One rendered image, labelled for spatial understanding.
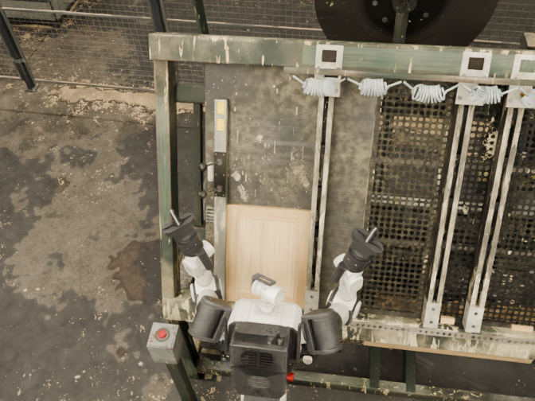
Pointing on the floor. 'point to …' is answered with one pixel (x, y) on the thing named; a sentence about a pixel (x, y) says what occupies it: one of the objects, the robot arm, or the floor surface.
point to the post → (178, 374)
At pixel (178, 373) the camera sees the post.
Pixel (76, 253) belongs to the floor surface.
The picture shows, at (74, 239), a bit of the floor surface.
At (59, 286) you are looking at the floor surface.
